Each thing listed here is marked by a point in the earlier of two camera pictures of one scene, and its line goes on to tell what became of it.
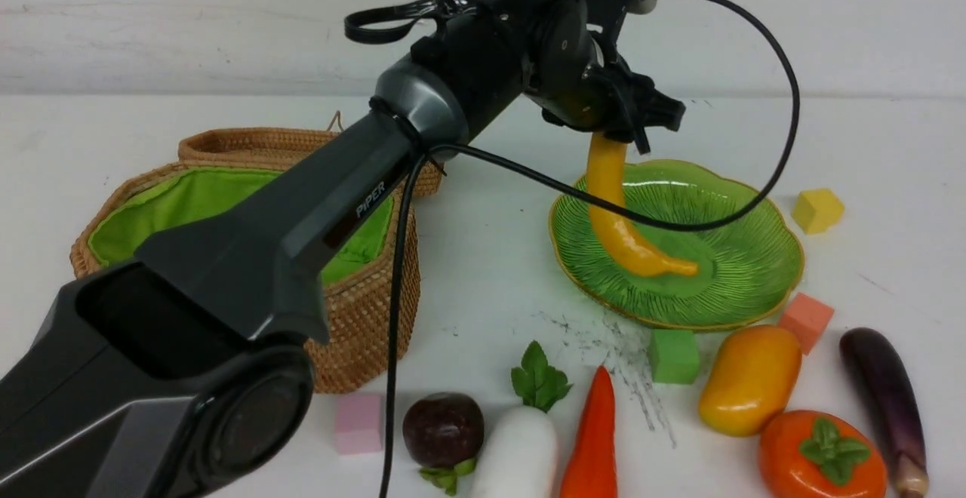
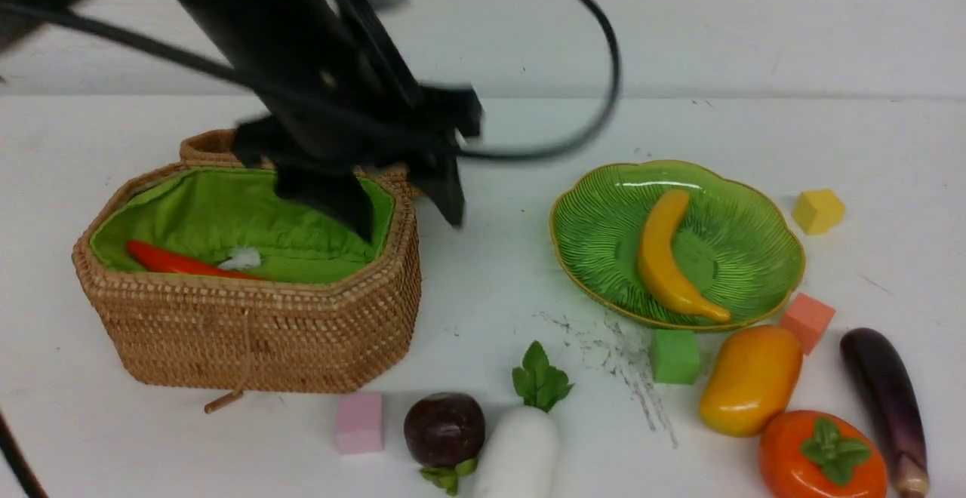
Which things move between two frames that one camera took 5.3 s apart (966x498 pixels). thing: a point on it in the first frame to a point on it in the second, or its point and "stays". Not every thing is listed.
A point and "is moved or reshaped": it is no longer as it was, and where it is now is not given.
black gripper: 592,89 to 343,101
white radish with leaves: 519,459 stays
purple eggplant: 893,403 stays
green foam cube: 673,356 stays
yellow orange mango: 750,380 stays
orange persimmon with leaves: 809,453 stays
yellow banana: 622,238 to 661,266
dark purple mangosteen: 444,431 stays
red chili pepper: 591,467 is moved or reshaped
